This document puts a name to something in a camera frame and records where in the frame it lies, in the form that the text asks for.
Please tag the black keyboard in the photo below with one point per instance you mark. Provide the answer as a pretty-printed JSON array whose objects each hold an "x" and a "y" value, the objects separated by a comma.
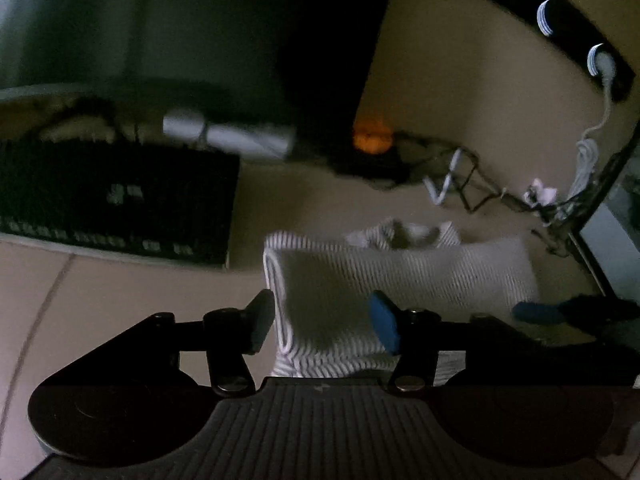
[{"x": 115, "y": 200}]

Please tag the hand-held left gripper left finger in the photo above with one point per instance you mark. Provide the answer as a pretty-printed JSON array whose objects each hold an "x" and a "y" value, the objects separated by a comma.
[{"x": 260, "y": 324}]

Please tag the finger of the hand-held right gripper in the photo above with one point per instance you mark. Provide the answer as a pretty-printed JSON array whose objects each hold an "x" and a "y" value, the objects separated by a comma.
[{"x": 537, "y": 312}]

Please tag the striped knit garment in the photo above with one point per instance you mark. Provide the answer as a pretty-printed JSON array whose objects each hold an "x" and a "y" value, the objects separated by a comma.
[{"x": 350, "y": 305}]

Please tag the crumpled white tissue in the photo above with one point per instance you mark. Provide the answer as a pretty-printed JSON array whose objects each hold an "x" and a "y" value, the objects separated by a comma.
[{"x": 541, "y": 192}]

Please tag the white adapter box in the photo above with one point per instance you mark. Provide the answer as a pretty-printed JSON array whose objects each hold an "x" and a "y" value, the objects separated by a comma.
[{"x": 230, "y": 137}]

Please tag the black strip with white rings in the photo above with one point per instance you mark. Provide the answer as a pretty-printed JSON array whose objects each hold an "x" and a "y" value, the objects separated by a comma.
[{"x": 565, "y": 5}]

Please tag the curved computer monitor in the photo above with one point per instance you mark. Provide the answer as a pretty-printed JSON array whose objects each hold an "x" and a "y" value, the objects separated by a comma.
[{"x": 150, "y": 20}]

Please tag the orange toy figure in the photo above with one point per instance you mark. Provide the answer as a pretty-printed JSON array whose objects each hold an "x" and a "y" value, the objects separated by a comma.
[{"x": 372, "y": 137}]

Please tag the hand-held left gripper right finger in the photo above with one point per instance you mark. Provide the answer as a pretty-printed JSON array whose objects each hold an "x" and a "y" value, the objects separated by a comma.
[{"x": 385, "y": 324}]

